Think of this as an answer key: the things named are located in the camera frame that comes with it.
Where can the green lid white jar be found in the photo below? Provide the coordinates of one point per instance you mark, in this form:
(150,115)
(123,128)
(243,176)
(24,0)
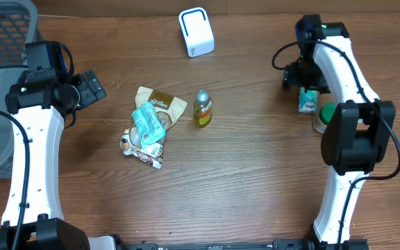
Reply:
(322,118)

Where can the white red snack wrapper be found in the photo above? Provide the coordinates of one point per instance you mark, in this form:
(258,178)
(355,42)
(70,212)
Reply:
(131,146)

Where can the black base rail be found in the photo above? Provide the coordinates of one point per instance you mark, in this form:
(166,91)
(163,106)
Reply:
(214,246)

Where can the white barcode scanner stand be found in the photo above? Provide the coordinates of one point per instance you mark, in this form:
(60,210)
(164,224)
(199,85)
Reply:
(197,31)

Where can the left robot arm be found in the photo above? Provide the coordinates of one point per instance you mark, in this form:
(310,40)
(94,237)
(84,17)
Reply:
(38,105)

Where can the small teal tissue pack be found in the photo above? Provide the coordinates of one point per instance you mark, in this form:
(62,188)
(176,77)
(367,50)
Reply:
(308,101)

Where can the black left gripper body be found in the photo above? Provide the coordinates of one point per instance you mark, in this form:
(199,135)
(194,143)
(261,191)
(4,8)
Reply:
(81,94)

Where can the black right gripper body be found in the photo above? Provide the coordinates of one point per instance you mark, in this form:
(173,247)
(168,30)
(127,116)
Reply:
(304,75)

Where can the brown snack packet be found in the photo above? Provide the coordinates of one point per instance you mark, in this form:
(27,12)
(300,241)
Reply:
(168,107)

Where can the yellow oil bottle silver cap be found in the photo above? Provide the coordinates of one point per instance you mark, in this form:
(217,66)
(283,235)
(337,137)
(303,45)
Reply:
(202,109)

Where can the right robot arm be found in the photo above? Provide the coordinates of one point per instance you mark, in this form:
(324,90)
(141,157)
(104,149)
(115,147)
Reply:
(356,136)

